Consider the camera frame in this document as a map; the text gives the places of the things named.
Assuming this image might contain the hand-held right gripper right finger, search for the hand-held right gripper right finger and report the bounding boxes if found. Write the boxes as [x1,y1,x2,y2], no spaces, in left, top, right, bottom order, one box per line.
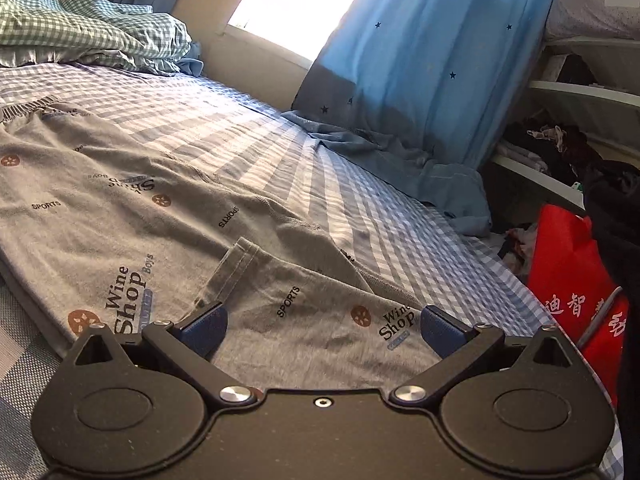
[390,304,592,406]

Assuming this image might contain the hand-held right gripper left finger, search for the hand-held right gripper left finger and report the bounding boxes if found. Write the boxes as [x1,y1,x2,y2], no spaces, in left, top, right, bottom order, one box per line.
[59,301,257,406]

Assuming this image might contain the grey printed pants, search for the grey printed pants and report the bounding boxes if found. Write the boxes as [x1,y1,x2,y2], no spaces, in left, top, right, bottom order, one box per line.
[0,95,452,392]

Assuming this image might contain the small crumpled cloth pile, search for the small crumpled cloth pile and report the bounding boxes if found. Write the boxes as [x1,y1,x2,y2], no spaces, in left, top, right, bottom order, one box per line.
[497,225,541,284]

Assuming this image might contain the red shopping bag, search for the red shopping bag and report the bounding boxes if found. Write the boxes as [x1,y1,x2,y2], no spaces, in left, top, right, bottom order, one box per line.
[527,203,631,409]

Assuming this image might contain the blue-grey cloth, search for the blue-grey cloth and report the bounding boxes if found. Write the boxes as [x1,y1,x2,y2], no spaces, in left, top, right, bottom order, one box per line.
[282,110,494,239]

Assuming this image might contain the blue checked bed sheet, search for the blue checked bed sheet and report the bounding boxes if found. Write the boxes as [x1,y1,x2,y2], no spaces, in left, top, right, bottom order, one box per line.
[0,62,619,480]

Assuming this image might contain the pile of dark clothes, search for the pile of dark clothes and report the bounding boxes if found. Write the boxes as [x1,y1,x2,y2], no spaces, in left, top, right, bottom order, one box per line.
[497,52,640,182]

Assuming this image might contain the blue star curtain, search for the blue star curtain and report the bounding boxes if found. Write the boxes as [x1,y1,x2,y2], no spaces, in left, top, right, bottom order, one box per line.
[290,0,567,172]

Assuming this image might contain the white shelf unit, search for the white shelf unit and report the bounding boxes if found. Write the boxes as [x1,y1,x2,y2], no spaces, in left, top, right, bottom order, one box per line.
[490,35,640,212]

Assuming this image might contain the green checked quilt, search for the green checked quilt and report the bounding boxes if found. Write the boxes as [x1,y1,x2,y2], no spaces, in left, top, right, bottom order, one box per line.
[0,0,194,77]

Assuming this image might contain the bright window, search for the bright window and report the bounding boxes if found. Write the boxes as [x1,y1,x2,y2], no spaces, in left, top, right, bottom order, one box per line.
[227,0,399,69]

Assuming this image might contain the pale dotted bedding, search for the pale dotted bedding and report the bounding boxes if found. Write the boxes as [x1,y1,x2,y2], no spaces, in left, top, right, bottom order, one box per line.
[544,0,640,44]

